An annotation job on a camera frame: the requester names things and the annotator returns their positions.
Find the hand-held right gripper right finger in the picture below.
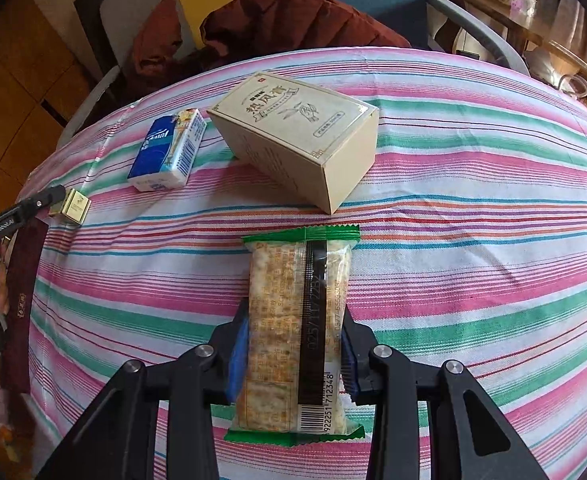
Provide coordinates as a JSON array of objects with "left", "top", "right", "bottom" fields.
[{"left": 341, "top": 305, "right": 549, "bottom": 480}]

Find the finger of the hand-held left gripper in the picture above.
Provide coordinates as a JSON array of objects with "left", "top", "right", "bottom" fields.
[{"left": 0, "top": 185, "right": 67, "bottom": 256}]

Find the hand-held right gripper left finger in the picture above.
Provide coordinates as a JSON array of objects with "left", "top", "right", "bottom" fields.
[{"left": 36, "top": 300, "right": 252, "bottom": 480}]

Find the small gold box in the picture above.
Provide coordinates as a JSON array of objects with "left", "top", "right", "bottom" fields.
[{"left": 48, "top": 189, "right": 92, "bottom": 226}]

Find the cracker packet with green ends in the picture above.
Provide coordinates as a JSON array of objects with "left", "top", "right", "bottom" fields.
[{"left": 224, "top": 225, "right": 367, "bottom": 446}]

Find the dark red pouch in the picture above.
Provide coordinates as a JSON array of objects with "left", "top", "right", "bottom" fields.
[{"left": 0, "top": 220, "right": 49, "bottom": 393}]

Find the blue white tissue pack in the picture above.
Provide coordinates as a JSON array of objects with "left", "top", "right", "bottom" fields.
[{"left": 127, "top": 107, "right": 207, "bottom": 192}]

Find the striped tablecloth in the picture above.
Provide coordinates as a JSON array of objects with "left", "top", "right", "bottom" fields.
[{"left": 14, "top": 47, "right": 587, "bottom": 480}]

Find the rust orange cloth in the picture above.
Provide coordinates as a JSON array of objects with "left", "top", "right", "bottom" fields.
[{"left": 134, "top": 0, "right": 184, "bottom": 96}]

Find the beige cardboard box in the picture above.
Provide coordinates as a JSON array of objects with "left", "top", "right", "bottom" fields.
[{"left": 207, "top": 72, "right": 379, "bottom": 216}]

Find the maroon puffer jacket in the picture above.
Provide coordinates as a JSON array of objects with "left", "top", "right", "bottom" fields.
[{"left": 178, "top": 0, "right": 411, "bottom": 68}]

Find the clear plastic cup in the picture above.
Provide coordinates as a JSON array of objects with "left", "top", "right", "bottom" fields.
[{"left": 558, "top": 74, "right": 587, "bottom": 101}]

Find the glass side table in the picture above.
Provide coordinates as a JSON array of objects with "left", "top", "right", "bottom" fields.
[{"left": 433, "top": 0, "right": 587, "bottom": 126}]

